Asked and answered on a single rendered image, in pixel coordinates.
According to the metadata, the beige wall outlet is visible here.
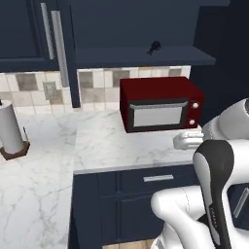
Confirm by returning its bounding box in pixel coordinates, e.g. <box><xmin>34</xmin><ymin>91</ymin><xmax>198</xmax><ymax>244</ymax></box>
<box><xmin>42</xmin><ymin>81</ymin><xmax>58</xmax><ymax>100</ymax></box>

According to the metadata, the brown paper towel holder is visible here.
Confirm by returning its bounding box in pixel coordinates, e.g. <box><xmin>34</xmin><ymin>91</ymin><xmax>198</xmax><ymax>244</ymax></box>
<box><xmin>0</xmin><ymin>126</ymin><xmax>31</xmax><ymax>160</ymax></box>

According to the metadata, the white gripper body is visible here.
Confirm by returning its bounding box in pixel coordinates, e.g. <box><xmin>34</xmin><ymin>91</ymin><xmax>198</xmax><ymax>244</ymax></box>
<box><xmin>173</xmin><ymin>129</ymin><xmax>205</xmax><ymax>151</ymax></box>

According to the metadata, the white paper towel roll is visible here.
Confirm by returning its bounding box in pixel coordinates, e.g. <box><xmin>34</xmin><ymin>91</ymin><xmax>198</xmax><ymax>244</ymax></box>
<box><xmin>0</xmin><ymin>99</ymin><xmax>25</xmax><ymax>154</ymax></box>

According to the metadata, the silver bar handle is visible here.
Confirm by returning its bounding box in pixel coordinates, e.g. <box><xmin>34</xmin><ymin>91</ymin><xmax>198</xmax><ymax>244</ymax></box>
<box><xmin>51</xmin><ymin>10</ymin><xmax>70</xmax><ymax>89</ymax></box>
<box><xmin>40</xmin><ymin>2</ymin><xmax>55</xmax><ymax>61</ymax></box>

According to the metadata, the dark blue base cabinet door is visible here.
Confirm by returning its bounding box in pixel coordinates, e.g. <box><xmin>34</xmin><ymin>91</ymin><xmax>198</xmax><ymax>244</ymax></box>
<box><xmin>226</xmin><ymin>182</ymin><xmax>249</xmax><ymax>231</ymax></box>
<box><xmin>96</xmin><ymin>194</ymin><xmax>169</xmax><ymax>246</ymax></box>

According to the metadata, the red toaster oven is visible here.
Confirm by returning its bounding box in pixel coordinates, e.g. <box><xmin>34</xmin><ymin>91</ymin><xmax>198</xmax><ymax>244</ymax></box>
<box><xmin>119</xmin><ymin>76</ymin><xmax>206</xmax><ymax>134</ymax></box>

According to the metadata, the dark blue tall cabinet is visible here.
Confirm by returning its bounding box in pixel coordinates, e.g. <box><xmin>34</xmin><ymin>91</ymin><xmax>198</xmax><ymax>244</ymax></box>
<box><xmin>189</xmin><ymin>0</ymin><xmax>249</xmax><ymax>125</ymax></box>

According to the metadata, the silver drawer handle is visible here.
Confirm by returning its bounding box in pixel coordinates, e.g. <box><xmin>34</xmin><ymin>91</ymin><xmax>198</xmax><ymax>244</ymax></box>
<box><xmin>142</xmin><ymin>174</ymin><xmax>175</xmax><ymax>183</ymax></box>

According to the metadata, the silver base cabinet handle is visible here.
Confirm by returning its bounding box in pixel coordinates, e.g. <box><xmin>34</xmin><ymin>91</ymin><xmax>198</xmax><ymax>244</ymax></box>
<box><xmin>232</xmin><ymin>187</ymin><xmax>249</xmax><ymax>219</ymax></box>

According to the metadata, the dark blue drawer front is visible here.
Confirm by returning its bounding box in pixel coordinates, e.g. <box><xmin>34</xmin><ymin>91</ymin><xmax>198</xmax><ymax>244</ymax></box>
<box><xmin>120</xmin><ymin>164</ymin><xmax>199</xmax><ymax>197</ymax></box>

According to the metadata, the dark blue wall cabinet door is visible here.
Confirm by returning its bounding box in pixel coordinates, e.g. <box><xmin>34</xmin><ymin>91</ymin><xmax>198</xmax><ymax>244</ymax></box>
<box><xmin>0</xmin><ymin>0</ymin><xmax>61</xmax><ymax>73</ymax></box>

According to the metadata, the dark blue open wall cabinet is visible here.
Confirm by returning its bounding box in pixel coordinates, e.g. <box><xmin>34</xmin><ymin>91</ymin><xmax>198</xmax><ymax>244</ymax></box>
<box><xmin>69</xmin><ymin>0</ymin><xmax>231</xmax><ymax>69</ymax></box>

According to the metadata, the black dish brush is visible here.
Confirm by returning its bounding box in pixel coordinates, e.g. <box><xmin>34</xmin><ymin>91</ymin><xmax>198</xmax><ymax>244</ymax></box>
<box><xmin>146</xmin><ymin>40</ymin><xmax>162</xmax><ymax>56</ymax></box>

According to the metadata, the dark blue open cabinet door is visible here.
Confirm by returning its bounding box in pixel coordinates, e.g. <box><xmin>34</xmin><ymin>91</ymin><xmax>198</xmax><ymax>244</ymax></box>
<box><xmin>56</xmin><ymin>0</ymin><xmax>82</xmax><ymax>109</ymax></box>

